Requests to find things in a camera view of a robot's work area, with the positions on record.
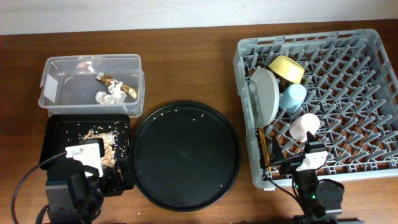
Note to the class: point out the grey-green ceramic plate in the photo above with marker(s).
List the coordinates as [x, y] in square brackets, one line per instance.
[264, 96]

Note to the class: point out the grey dishwasher rack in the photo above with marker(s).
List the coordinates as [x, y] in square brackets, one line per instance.
[351, 87]

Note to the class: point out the yellow bowl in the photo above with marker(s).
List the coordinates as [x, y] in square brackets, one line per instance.
[287, 68]

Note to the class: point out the pink cup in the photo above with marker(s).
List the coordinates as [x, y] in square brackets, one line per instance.
[306, 123]

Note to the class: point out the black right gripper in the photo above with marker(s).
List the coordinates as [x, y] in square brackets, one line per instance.
[289, 165]

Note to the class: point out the clear plastic bin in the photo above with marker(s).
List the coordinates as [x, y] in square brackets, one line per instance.
[69, 84]

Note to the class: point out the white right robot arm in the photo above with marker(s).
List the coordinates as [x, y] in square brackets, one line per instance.
[320, 200]

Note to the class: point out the light blue cup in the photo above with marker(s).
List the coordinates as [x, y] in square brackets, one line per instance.
[292, 98]

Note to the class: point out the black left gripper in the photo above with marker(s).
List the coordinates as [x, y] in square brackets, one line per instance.
[116, 186]

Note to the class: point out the gold foil wrapper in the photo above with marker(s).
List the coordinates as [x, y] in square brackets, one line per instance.
[130, 90]

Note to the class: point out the round black tray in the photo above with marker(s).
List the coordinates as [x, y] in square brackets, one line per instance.
[184, 156]

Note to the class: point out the black rectangular tray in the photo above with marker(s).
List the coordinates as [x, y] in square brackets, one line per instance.
[53, 142]

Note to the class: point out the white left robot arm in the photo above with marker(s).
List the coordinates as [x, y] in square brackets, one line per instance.
[76, 192]

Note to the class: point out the wooden chopstick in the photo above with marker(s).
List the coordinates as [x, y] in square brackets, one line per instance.
[267, 149]
[264, 148]

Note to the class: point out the food scraps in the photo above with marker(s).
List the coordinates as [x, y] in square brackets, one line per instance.
[115, 135]

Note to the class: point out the white tissue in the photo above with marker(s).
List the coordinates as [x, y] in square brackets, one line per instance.
[106, 98]

